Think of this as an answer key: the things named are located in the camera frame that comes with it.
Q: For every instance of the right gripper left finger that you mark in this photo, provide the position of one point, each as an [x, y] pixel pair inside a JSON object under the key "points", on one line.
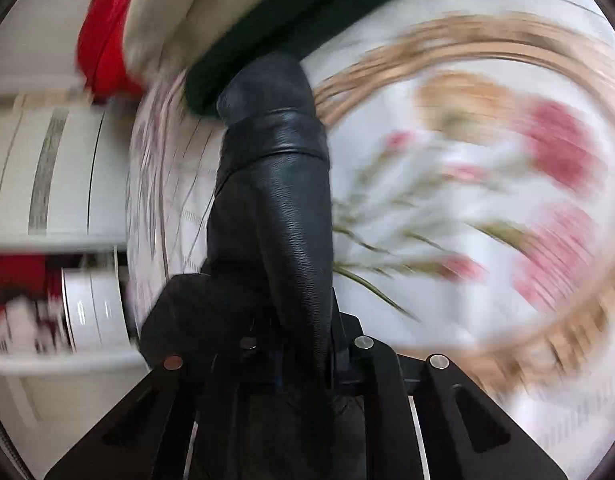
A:
{"points": [[145, 436]]}

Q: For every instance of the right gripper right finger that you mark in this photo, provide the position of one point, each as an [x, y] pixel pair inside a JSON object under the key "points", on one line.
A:
{"points": [[427, 419]]}

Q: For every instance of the black leather jacket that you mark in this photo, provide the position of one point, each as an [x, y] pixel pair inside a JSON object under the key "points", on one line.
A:
{"points": [[267, 275]]}

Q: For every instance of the white wardrobe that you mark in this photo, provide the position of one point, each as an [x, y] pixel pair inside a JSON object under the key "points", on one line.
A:
{"points": [[63, 175]]}

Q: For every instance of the white small drawer box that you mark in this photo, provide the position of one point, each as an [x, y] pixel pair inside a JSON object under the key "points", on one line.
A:
{"points": [[94, 309]]}

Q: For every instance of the white floral bed sheet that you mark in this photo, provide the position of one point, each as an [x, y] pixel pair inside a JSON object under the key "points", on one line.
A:
{"points": [[473, 183]]}

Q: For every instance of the red folded blanket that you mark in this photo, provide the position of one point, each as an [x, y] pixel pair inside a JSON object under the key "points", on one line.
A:
{"points": [[99, 51]]}

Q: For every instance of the cream knitted folded garment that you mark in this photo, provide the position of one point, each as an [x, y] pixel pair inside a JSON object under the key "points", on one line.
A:
{"points": [[163, 37]]}

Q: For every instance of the dark green folded garment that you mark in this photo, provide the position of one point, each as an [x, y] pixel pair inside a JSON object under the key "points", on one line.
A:
{"points": [[297, 27]]}

